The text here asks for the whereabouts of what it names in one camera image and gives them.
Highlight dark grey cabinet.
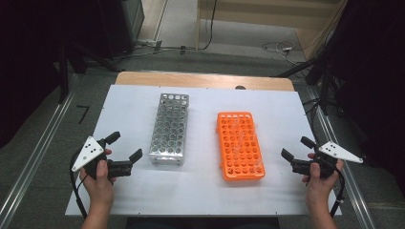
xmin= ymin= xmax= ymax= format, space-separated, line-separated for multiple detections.
xmin=96 ymin=0 xmax=146 ymax=60

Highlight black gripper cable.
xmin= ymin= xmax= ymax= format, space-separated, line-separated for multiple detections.
xmin=69 ymin=150 xmax=89 ymax=220
xmin=329 ymin=166 xmax=348 ymax=219

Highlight dark curtain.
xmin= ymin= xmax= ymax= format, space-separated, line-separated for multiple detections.
xmin=0 ymin=0 xmax=66 ymax=151
xmin=330 ymin=0 xmax=405 ymax=189

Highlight wooden table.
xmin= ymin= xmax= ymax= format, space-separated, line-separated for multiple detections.
xmin=114 ymin=71 xmax=296 ymax=93

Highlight orange plastic test tube rack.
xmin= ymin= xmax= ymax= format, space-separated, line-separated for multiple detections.
xmin=216 ymin=111 xmax=266 ymax=182

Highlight black floor cables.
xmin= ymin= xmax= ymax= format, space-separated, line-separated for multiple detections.
xmin=301 ymin=96 xmax=323 ymax=135

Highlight aluminium floor rail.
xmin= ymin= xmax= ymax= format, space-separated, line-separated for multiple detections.
xmin=0 ymin=73 xmax=80 ymax=229
xmin=306 ymin=89 xmax=378 ymax=229

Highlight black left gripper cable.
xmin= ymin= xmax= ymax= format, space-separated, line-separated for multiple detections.
xmin=69 ymin=150 xmax=89 ymax=220

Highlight clear test tube rack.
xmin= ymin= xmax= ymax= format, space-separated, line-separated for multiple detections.
xmin=148 ymin=93 xmax=190 ymax=166

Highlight person's right hand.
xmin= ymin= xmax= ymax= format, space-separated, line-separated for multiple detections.
xmin=301 ymin=152 xmax=345 ymax=208

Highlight white floor cable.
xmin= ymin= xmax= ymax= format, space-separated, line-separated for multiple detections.
xmin=261 ymin=40 xmax=308 ymax=67

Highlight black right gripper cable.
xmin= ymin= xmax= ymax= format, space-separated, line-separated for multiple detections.
xmin=329 ymin=166 xmax=348 ymax=219

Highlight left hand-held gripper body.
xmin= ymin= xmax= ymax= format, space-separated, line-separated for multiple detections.
xmin=71 ymin=135 xmax=133 ymax=180

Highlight black hanging cable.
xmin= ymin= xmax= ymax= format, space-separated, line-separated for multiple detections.
xmin=198 ymin=0 xmax=219 ymax=52

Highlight white board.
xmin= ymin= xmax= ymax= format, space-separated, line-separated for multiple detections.
xmin=64 ymin=83 xmax=343 ymax=218

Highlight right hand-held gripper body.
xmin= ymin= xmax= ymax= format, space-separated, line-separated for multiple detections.
xmin=291 ymin=141 xmax=364 ymax=179

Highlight person's left hand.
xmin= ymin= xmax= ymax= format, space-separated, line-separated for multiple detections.
xmin=78 ymin=148 xmax=117 ymax=208

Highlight black metal stand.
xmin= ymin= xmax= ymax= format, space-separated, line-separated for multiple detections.
xmin=56 ymin=40 xmax=126 ymax=105
xmin=270 ymin=47 xmax=339 ymax=116

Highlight person's dark clothing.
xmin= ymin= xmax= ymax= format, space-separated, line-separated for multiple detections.
xmin=125 ymin=217 xmax=282 ymax=229

